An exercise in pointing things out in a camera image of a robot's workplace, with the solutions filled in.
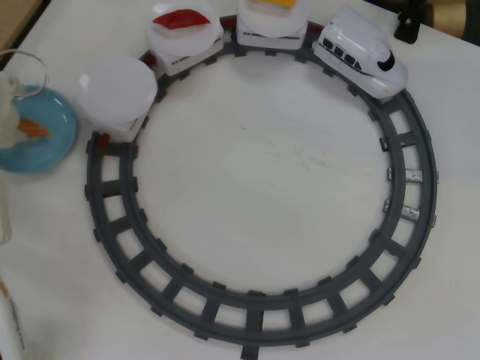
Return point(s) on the white Shinkansen toy locomotive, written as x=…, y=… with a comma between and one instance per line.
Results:
x=352, y=48

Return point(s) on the silver foil tape piece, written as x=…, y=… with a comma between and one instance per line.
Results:
x=410, y=213
x=414, y=176

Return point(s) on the white round plastic plate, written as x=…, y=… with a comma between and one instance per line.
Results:
x=270, y=22
x=116, y=90

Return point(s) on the white toy train wagon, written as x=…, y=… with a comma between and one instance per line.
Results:
x=270, y=40
x=123, y=131
x=180, y=62

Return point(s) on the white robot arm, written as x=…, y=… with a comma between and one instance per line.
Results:
x=10, y=330

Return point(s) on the red tuna sushi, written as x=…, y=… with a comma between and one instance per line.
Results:
x=180, y=19

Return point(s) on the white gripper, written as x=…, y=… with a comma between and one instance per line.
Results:
x=12, y=98

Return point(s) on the grey circular toy train track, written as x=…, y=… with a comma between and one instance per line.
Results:
x=397, y=270

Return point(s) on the orange striped salmon sushi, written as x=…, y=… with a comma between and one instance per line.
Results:
x=33, y=129

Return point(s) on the blue round dish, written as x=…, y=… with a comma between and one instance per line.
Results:
x=48, y=150

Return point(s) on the small silver foil tape strip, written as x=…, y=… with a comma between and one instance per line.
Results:
x=386, y=206
x=389, y=174

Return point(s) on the black table clamp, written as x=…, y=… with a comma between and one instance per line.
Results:
x=408, y=22

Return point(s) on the yellow egg sushi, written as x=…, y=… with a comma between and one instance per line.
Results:
x=277, y=3

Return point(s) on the brown cardboard box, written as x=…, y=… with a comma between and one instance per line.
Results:
x=450, y=17

